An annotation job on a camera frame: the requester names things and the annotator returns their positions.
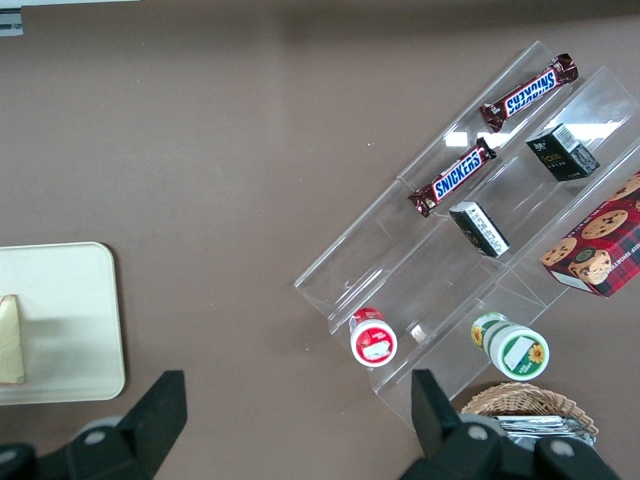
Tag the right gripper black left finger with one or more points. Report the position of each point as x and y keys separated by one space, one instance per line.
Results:
x=145 y=425

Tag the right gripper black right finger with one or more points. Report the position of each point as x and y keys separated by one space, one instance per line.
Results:
x=435 y=430

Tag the triangle sandwich white bread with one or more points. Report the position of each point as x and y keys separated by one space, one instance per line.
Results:
x=10 y=345

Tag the light wicker basket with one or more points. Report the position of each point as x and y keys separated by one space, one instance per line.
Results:
x=520 y=397

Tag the cream rectangular tray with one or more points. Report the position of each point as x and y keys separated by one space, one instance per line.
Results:
x=70 y=325

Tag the aluminium foil container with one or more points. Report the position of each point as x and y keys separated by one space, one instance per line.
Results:
x=540 y=425

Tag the red white yogurt cup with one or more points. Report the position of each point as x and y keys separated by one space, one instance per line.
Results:
x=372 y=342

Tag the green sunflower yogurt cup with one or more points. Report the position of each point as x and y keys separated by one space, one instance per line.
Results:
x=515 y=350

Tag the clear acrylic tiered shelf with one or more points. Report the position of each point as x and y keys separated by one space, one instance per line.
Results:
x=400 y=260

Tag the small black carton box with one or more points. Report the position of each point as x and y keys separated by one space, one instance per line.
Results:
x=560 y=155
x=480 y=230

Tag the red tartan cookie box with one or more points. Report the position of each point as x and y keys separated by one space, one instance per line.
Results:
x=600 y=250

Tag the Snickers chocolate bar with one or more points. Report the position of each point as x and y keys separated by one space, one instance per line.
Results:
x=530 y=92
x=457 y=177

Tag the white grey mount bracket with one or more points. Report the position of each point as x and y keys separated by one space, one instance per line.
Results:
x=10 y=20

